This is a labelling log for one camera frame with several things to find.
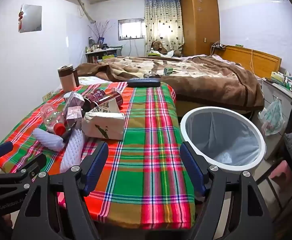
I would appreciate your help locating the wooden wardrobe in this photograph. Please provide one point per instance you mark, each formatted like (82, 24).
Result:
(199, 22)

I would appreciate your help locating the dried branches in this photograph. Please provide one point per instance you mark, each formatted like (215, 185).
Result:
(102, 28)

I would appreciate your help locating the grey bin liner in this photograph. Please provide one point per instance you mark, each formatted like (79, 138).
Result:
(223, 140)

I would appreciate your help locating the clear plastic bottle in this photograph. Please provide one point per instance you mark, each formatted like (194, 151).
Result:
(51, 116)

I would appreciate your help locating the patterned curtain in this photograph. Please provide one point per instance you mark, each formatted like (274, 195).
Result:
(163, 17)

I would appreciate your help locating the white tissue pack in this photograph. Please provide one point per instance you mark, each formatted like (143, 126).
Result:
(103, 126)

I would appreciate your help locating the white and green plastic bag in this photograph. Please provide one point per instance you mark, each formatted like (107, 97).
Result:
(272, 118)

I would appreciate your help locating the plaid tablecloth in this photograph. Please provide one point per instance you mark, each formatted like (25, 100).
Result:
(146, 135)

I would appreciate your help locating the wall socket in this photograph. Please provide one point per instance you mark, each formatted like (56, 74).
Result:
(47, 97)

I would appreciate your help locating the white bed sheet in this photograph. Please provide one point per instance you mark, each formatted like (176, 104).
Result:
(93, 80)

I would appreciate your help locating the wooden bed headboard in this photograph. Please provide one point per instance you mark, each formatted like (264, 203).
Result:
(256, 60)

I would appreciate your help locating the red hanging ornament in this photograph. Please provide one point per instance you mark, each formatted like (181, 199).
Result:
(21, 20)

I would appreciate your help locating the dark blue glasses case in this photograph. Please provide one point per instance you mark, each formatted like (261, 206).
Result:
(144, 82)

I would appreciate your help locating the white printed paper bag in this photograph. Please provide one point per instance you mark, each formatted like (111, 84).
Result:
(105, 108)

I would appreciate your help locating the white trash bin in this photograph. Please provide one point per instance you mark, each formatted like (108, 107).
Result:
(186, 132)

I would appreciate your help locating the power strip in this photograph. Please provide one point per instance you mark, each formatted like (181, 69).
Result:
(218, 46)

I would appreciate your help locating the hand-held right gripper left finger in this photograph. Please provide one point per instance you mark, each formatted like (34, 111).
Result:
(97, 170)

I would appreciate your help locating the wall mirror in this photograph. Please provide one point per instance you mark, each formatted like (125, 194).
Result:
(32, 18)

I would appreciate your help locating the air conditioner pipe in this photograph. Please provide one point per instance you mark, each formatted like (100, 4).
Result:
(85, 11)

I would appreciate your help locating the window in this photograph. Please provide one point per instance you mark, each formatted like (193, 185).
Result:
(132, 30)

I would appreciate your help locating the pink stool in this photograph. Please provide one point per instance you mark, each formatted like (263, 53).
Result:
(282, 170)

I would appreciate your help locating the brown teddy bear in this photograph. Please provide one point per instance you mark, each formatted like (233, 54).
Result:
(158, 47)

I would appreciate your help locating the small desk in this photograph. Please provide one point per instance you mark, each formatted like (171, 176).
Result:
(103, 53)

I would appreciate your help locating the pile of small boxes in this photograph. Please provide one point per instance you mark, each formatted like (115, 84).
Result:
(286, 81)

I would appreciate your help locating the small dark pouch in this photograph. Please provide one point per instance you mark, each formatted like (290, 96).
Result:
(152, 75)

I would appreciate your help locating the grey nightstand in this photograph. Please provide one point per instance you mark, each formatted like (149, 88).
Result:
(273, 92)

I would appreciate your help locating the purple drink carton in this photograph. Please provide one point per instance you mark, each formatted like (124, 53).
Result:
(72, 116)
(73, 99)

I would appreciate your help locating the brown and pink thermos cup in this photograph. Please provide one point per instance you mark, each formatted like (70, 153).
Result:
(66, 78)

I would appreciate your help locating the red drink can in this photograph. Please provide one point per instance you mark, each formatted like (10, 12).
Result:
(112, 98)
(93, 97)

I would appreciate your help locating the group of bottles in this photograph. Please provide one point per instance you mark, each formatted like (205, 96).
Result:
(93, 47)

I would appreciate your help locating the small green box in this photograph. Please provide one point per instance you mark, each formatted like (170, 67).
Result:
(168, 71)

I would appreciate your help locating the white foam fruit net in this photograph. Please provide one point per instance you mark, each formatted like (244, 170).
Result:
(73, 150)
(48, 140)

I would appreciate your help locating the brown patterned blanket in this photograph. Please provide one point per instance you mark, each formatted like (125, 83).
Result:
(206, 82)

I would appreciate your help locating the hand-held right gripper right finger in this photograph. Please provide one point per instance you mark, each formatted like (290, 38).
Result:
(192, 170)

